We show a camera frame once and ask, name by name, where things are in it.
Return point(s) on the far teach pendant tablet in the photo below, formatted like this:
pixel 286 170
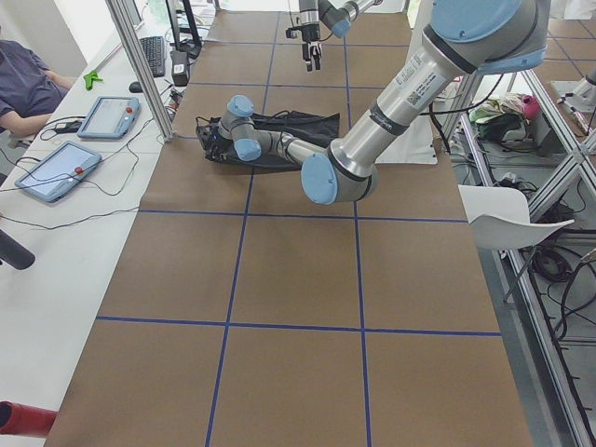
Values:
pixel 110 118

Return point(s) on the seated person in blue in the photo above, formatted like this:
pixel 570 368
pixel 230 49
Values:
pixel 30 91

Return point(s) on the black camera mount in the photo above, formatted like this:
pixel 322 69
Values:
pixel 293 32

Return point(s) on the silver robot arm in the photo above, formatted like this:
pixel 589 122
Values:
pixel 461 38
pixel 337 19

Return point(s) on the near teach pendant tablet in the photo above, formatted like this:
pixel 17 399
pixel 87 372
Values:
pixel 59 173

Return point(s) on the black keyboard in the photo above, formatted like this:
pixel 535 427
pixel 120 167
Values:
pixel 153 48

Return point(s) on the black computer mouse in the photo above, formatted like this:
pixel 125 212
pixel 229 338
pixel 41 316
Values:
pixel 135 87

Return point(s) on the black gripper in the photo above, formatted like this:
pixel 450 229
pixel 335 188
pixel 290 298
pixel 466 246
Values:
pixel 309 33
pixel 219 151

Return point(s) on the teach pendant tablet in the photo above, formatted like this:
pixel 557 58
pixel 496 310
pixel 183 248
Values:
pixel 110 118
pixel 59 173

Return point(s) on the black printed t-shirt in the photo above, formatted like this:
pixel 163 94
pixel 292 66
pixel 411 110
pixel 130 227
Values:
pixel 278 142

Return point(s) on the green plastic clamp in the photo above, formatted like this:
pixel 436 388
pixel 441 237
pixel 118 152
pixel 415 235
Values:
pixel 90 79

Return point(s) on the red cylinder object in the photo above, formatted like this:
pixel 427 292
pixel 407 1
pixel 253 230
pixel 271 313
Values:
pixel 24 420

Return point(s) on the aluminium frame post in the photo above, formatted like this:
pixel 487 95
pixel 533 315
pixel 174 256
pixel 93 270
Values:
pixel 125 28

